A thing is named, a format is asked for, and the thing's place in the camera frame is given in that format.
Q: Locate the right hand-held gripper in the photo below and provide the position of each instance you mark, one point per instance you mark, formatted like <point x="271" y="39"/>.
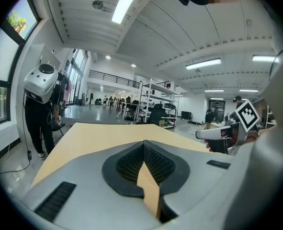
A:
<point x="247" y="116"/>

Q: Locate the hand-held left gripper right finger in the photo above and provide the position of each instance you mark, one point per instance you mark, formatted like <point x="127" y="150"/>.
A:
<point x="198" y="188"/>

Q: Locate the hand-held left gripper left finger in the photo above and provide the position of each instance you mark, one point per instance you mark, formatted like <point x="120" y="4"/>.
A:
<point x="83" y="190"/>

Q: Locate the person's right hand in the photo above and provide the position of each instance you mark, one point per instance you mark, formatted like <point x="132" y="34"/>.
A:
<point x="208" y="145"/>

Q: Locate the black office chair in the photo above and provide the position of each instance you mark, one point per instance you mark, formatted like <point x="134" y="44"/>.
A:
<point x="156" y="114"/>

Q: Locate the white metal shelf rack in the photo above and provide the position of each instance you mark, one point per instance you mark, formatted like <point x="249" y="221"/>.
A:
<point x="159" y="99"/>

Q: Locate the black folding chair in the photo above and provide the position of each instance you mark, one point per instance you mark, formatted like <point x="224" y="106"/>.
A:
<point x="58" y="130"/>

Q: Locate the ceiling strip light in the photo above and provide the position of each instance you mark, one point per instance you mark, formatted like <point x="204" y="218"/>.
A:
<point x="203" y="63"/>

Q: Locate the person's light shirt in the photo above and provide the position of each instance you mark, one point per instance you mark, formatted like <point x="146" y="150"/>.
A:
<point x="280" y="92"/>

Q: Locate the black balcony railing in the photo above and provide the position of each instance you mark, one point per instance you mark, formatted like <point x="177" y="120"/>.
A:
<point x="115" y="78"/>

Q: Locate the dark framed window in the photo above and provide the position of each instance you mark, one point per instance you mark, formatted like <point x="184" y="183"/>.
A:
<point x="2" y="80"/>

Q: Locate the long ceiling light panel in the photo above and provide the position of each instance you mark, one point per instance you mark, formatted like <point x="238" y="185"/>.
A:
<point x="127" y="3"/>

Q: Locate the round ceiling fixture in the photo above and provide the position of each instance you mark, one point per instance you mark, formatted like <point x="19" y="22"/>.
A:
<point x="99" y="5"/>

